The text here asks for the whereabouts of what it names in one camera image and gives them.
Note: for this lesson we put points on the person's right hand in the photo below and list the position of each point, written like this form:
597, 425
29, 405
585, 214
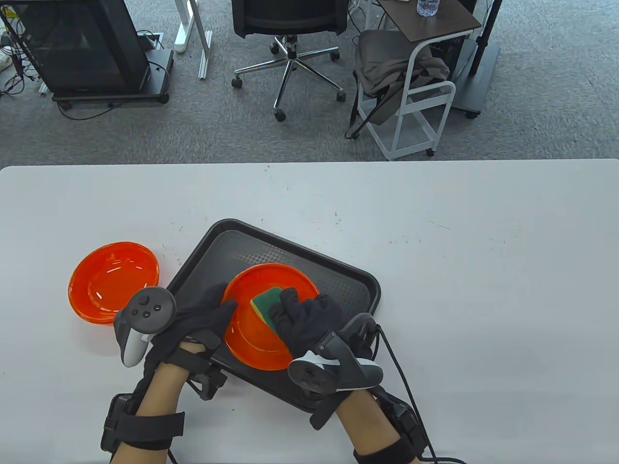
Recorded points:
304, 324

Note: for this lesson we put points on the person's left hand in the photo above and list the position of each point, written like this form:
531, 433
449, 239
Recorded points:
193, 324

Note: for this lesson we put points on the green yellow sponge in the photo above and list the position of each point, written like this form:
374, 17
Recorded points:
263, 302

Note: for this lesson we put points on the person's left forearm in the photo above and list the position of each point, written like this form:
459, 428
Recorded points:
154, 391

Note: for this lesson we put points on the black tray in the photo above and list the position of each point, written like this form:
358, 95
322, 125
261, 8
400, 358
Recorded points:
338, 290

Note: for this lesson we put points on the grey left hand controller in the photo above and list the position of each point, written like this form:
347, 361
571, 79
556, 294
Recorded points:
145, 309

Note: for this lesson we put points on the grey hand controller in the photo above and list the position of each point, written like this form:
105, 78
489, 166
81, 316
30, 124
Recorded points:
145, 309
333, 372

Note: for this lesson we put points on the grey right hand controller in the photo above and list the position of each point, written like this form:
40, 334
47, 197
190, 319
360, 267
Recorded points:
333, 372

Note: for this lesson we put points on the white aluminium foot bar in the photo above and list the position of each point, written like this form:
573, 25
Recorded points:
205, 55

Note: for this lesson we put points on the grey jacket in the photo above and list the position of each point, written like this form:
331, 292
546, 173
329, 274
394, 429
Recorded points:
382, 63

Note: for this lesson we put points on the floor outlet box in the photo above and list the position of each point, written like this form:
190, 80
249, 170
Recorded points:
150, 41

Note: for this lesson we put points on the grey stand base black pole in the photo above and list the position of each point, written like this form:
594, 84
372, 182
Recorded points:
476, 92

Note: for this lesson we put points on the white desk leg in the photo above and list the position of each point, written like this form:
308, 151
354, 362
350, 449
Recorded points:
186, 29

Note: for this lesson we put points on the black rolling display cabinet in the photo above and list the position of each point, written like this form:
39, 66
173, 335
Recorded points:
82, 43

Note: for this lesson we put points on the black office chair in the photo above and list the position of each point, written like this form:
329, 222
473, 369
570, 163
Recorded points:
290, 14

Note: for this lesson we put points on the white cart with wood top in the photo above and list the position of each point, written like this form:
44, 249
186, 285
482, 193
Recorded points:
435, 24

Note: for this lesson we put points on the clear water bottle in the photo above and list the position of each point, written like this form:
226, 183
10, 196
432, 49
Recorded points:
428, 7

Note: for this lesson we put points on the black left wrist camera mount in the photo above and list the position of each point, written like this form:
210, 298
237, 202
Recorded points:
208, 382

